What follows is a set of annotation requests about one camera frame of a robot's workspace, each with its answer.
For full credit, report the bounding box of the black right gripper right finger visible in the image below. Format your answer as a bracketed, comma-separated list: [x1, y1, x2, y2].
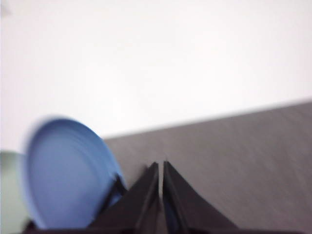
[162, 160, 240, 230]

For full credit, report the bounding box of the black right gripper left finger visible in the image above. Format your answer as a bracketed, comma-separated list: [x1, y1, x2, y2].
[89, 161, 159, 230]

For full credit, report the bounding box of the blue round plate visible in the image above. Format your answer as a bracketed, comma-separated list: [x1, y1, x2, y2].
[22, 114, 128, 230]

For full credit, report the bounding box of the pale green round plate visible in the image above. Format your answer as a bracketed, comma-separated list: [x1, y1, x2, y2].
[0, 150, 31, 221]

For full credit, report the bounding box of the black plastic dish rack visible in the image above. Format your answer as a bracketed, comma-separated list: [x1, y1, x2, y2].
[21, 173, 129, 231]

